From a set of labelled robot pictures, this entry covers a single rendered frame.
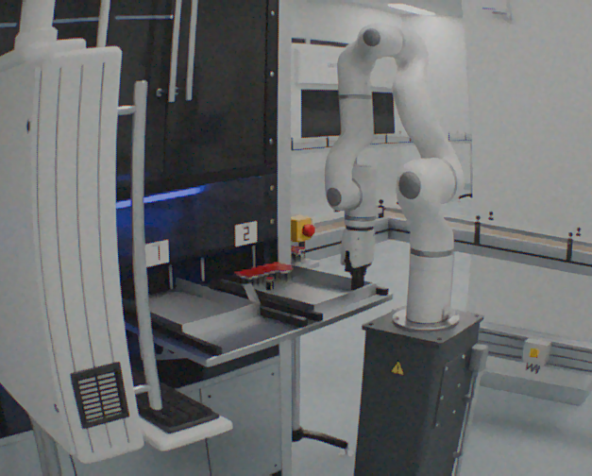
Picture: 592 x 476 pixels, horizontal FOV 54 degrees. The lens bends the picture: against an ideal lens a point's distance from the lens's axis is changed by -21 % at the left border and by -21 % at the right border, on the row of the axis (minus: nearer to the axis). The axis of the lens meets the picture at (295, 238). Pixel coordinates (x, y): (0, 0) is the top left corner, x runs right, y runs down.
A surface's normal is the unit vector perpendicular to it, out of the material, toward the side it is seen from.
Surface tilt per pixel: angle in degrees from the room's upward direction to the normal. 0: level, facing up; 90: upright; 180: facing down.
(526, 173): 90
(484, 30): 90
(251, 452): 90
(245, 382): 90
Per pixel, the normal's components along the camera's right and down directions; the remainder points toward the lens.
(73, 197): 0.72, 0.14
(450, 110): -0.67, 0.15
